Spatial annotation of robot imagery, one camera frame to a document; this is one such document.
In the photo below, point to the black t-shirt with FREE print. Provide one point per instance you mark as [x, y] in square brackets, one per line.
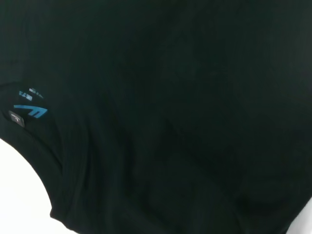
[170, 97]

